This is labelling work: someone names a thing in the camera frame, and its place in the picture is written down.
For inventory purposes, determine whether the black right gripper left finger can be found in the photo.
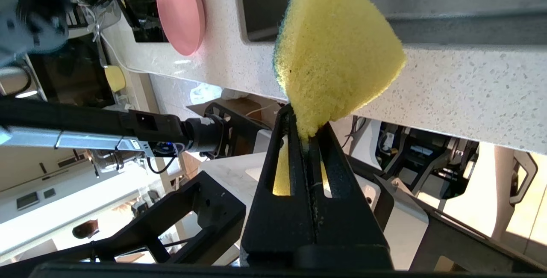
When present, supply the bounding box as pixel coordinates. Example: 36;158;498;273
241;104;319;268

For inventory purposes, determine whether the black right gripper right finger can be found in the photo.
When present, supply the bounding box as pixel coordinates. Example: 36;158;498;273
310;123;388;246

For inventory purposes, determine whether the yellow sponge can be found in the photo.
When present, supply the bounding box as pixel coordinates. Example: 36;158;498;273
273;0;406;197

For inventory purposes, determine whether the stainless steel sink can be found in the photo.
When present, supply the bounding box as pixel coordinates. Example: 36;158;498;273
233;0;547;47

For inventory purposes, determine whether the black induction cooktop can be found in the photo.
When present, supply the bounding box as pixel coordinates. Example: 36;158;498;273
123;0;170;43

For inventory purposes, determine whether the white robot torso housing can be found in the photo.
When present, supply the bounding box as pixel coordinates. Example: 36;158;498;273
200;152;429;270

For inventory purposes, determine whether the large salmon pink plate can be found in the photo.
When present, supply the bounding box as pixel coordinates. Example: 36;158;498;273
156;0;206;56

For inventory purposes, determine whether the black device with white label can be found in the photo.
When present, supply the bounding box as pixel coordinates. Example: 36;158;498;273
375;122;432;193

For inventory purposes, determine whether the yellow hanging tag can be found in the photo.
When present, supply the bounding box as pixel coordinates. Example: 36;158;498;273
104;65;127;93

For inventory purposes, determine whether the clear plastic bag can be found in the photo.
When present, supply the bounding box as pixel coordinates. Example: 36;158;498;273
188;82;224;106

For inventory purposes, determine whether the black robot torso frame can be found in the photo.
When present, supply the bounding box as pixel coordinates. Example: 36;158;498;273
0;170;247;266

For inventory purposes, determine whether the white power cable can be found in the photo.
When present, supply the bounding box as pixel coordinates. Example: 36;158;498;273
95;13;151;76

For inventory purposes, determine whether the thin black cable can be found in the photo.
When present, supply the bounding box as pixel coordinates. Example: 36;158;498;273
348;115;365;142

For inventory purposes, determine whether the thin white cable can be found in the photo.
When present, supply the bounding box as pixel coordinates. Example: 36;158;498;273
246;104;282;118

